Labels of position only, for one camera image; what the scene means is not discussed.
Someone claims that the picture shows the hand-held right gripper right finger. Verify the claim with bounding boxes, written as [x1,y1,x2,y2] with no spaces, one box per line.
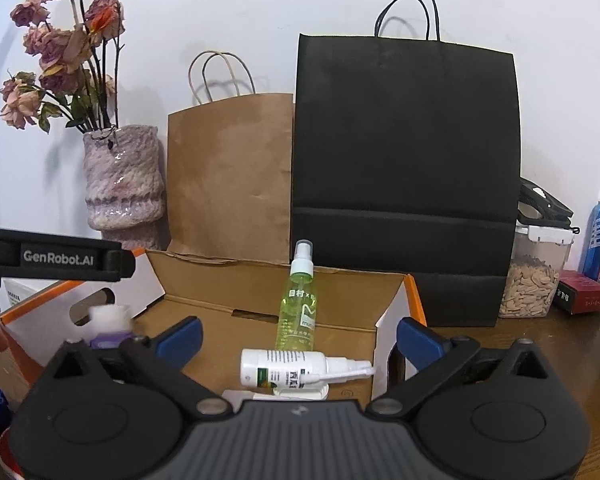
[367,316,556,420]

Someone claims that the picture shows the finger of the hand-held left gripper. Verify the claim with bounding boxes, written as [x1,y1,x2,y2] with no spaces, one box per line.
[0,227,136,279]

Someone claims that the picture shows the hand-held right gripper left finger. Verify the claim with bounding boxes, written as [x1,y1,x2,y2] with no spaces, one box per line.
[45,316,233,420]

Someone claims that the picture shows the red cardboard box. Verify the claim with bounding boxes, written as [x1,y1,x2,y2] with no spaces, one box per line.
[0,247,429,480]

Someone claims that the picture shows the purple ridged lid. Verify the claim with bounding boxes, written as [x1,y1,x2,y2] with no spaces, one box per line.
[89,330,131,352]

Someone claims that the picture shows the small white tube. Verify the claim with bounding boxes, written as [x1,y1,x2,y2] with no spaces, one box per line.
[239,348,376,390]

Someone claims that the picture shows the green spray bottle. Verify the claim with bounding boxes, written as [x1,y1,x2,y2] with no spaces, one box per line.
[274,239,319,354]

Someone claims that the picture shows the white board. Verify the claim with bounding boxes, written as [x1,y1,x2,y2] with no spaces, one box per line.
[2,279,36,307]

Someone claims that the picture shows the pink textured vase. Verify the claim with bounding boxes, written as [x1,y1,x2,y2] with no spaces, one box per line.
[83,124,167,251]

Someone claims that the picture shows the clear container of seeds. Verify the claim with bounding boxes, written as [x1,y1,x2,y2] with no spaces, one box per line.
[497,177,579,319]

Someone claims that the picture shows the brown paper bag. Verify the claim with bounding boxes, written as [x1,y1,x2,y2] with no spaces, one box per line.
[166,50,296,265]

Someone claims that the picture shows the dark red box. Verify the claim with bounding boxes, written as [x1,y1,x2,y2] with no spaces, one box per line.
[553,269,600,315]

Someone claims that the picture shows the black paper bag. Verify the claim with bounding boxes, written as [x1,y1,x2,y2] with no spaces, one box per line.
[289,0,524,329]

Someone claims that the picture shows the dried pink roses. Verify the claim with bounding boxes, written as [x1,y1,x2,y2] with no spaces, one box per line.
[0,0,126,134]

